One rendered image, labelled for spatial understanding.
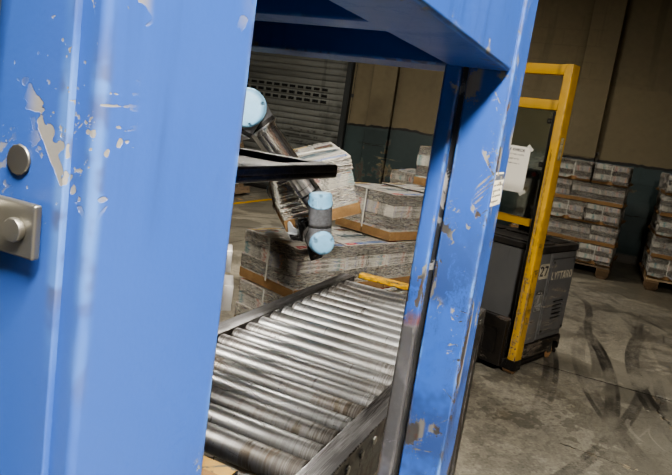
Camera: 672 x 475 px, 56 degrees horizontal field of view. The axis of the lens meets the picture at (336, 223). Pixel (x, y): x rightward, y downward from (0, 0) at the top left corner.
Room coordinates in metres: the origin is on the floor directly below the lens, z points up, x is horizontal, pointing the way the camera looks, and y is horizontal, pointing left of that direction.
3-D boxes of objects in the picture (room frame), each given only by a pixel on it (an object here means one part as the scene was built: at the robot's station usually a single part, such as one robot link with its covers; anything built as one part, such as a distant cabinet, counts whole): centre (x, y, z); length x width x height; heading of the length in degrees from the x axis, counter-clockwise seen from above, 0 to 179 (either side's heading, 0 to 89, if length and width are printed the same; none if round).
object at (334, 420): (1.24, 0.12, 0.77); 0.47 x 0.05 x 0.05; 66
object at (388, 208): (3.16, -0.23, 0.95); 0.38 x 0.29 x 0.23; 45
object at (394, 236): (3.16, -0.23, 0.86); 0.38 x 0.29 x 0.04; 45
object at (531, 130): (3.91, -0.95, 1.28); 0.57 x 0.01 x 0.65; 46
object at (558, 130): (3.66, -1.18, 0.97); 0.09 x 0.09 x 1.75; 46
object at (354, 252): (3.06, -0.13, 0.42); 1.17 x 0.39 x 0.83; 136
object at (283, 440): (1.12, 0.17, 0.77); 0.47 x 0.05 x 0.05; 66
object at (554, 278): (4.16, -1.20, 0.40); 0.69 x 0.55 x 0.80; 46
